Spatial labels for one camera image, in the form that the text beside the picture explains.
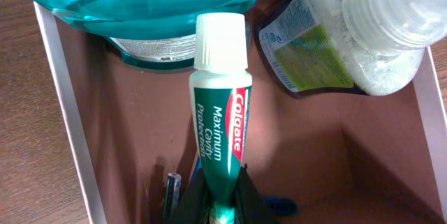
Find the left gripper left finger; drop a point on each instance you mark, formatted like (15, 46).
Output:
(194, 207)

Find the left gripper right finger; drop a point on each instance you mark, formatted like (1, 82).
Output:
(249, 205)

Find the blue white toothbrush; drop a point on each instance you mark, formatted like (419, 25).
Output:
(279, 206)

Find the green toothpaste tube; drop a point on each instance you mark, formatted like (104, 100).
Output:
(220, 89)

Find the blue mouthwash bottle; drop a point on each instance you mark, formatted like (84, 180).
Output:
(150, 34)

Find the clear pump soap bottle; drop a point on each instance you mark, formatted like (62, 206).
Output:
(365, 47)

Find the white cardboard box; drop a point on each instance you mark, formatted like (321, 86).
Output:
(342, 158)

